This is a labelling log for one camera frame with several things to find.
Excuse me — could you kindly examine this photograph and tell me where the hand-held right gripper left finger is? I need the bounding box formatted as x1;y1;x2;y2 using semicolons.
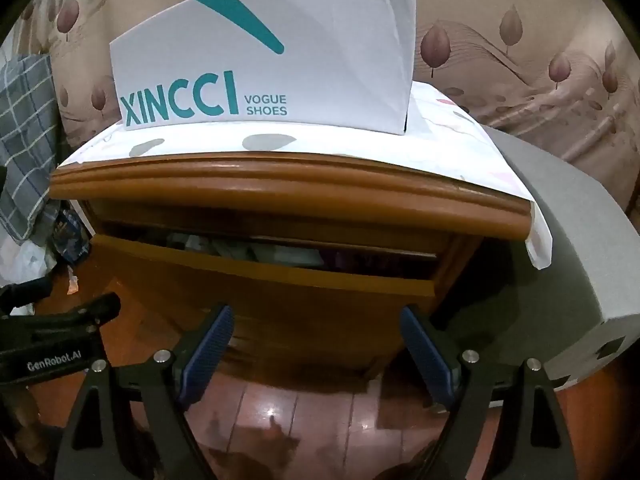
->
55;304;237;480

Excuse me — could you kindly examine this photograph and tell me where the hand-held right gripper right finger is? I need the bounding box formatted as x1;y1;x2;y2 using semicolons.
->
399;304;581;480

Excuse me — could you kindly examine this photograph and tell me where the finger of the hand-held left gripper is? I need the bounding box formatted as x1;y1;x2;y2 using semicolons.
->
0;276;55;315
0;294;122;347

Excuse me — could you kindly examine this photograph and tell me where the large white underwear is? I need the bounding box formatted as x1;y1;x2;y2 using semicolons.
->
210;240;328;267

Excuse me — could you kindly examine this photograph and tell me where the white cardboard shoe box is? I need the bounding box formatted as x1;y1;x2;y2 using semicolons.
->
110;0;417;136

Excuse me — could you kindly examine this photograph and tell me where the white plastic bag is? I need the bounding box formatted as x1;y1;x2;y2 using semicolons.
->
0;240;58;306

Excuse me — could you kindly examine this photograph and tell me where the blue package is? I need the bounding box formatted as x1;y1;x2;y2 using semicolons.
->
50;210;91;263

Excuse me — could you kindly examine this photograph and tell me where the grey plaid cloth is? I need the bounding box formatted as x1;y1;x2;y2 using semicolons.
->
0;52;63;246

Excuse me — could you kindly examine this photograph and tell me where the brown wooden nightstand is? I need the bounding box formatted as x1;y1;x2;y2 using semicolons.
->
50;152;531;381

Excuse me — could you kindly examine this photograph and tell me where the white patterned cover cloth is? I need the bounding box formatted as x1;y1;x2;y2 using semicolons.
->
57;80;553;272

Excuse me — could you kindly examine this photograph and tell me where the beige leaf print curtain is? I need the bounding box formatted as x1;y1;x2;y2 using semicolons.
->
0;0;640;221

